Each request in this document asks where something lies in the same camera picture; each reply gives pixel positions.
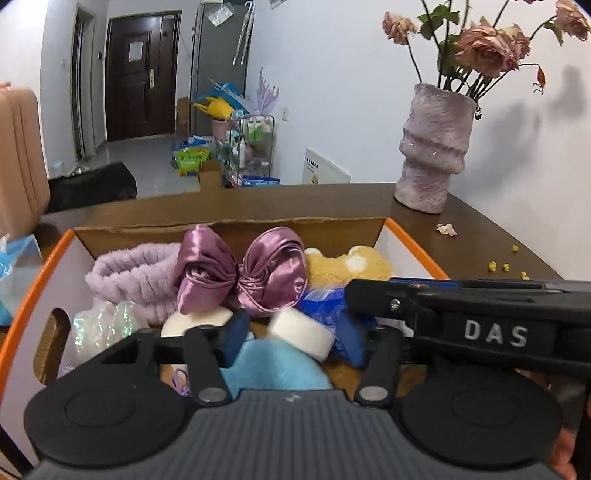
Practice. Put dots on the brown cardboard carton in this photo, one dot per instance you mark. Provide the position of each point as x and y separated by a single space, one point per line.
183 117

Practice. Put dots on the dried fallen petal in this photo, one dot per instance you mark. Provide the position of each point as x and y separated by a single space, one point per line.
446 229

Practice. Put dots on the purple fluffy headband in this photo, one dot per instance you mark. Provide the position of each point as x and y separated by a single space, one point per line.
129 272

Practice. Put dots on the black bag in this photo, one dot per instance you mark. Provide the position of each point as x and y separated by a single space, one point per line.
92 187

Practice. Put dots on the purple folded umbrella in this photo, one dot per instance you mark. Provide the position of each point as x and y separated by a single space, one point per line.
268 92

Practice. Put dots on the pink textured vase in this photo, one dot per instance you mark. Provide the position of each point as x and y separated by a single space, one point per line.
434 147

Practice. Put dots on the light blue cloth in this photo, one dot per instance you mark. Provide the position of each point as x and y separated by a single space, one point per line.
272 369

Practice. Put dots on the dark brown door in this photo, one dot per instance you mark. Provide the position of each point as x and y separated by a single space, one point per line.
143 92

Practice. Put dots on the yellow teddy bear plush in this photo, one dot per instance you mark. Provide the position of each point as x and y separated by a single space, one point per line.
332 272

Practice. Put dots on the dried rose bouquet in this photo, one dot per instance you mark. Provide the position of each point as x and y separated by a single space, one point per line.
485 48

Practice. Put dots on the yellow toy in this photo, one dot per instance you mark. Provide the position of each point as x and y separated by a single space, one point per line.
217 108

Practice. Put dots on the blue and white packets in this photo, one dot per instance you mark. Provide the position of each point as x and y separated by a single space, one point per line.
261 181

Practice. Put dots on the white round sponge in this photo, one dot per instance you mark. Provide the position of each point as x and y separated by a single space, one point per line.
300 332
198 321

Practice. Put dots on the person's right hand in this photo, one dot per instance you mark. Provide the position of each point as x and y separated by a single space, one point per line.
564 454

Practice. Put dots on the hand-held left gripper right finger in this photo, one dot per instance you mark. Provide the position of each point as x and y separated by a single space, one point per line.
353 339

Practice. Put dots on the grey sliding door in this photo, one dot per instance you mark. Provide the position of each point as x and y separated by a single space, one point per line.
83 83

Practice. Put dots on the green plastic bag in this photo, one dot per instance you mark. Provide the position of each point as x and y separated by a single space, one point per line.
189 159

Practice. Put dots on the blue plastic packet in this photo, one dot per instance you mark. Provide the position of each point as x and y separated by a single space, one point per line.
323 309

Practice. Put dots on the purple satin bow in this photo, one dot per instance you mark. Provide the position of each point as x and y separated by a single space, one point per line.
272 267

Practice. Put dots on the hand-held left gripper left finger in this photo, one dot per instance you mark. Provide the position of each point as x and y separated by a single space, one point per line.
236 334

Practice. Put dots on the pink ribbed suitcase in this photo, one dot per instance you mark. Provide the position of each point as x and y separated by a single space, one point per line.
21 161

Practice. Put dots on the grey refrigerator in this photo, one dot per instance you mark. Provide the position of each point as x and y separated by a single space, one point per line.
217 50

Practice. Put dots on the blue tissue packet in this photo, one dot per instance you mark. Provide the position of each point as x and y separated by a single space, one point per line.
18 258

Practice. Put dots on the pink bucket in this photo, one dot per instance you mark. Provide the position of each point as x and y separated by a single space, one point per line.
223 128

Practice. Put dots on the small cardboard box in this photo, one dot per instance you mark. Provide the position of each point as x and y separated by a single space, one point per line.
210 177

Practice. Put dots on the orange rimmed cardboard box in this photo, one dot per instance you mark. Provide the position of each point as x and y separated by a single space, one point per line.
231 203

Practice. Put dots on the iridescent plastic bag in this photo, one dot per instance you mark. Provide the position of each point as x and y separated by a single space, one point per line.
101 327

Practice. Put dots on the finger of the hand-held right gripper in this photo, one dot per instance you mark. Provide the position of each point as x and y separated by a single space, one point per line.
378 297
425 283

